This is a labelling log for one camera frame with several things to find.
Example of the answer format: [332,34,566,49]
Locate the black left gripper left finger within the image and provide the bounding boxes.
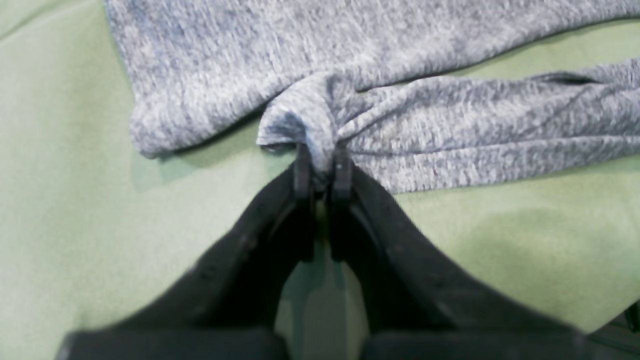
[55,145,315,360]

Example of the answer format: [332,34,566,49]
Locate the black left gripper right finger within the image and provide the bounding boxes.
[328,146,611,360]

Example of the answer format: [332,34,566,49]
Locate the grey heathered T-shirt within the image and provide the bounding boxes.
[105,0,639,193]

